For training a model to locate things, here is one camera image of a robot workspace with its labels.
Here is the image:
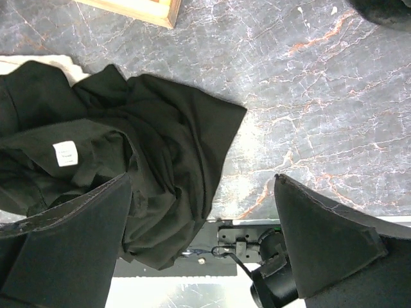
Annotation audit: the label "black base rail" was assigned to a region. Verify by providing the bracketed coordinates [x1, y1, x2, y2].
[114, 219, 281, 278]

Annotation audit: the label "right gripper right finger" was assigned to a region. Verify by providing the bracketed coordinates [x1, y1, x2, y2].
[274, 174, 410, 307]

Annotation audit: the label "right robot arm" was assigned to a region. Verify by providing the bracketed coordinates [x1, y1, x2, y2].
[1, 174, 410, 307]

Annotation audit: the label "black shirt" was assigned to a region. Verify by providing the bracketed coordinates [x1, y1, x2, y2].
[1, 61, 247, 270]

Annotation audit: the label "black floral blanket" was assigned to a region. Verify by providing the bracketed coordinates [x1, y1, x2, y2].
[347, 0, 411, 32]

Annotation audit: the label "wooden clothes rack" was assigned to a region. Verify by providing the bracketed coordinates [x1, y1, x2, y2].
[79, 0, 182, 29]

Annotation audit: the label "cream folded cloth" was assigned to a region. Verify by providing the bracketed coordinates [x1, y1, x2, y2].
[0, 55, 90, 86]

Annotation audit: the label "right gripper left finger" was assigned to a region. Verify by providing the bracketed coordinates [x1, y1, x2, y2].
[1, 174, 132, 307]

